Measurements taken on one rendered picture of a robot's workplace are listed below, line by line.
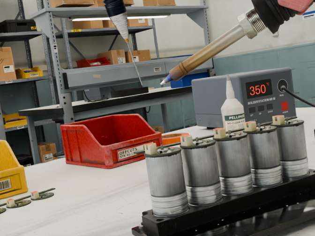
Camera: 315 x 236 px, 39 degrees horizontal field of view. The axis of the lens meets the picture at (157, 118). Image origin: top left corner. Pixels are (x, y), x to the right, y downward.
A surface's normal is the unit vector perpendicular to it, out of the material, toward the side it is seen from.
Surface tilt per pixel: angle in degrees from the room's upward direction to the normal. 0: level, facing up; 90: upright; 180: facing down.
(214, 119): 90
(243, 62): 90
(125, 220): 0
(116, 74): 90
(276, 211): 0
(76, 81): 90
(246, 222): 0
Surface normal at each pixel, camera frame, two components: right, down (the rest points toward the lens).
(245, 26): -0.30, 0.11
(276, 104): 0.44, 0.03
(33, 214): -0.14, -0.99
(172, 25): 0.62, -0.01
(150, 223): -0.87, 0.17
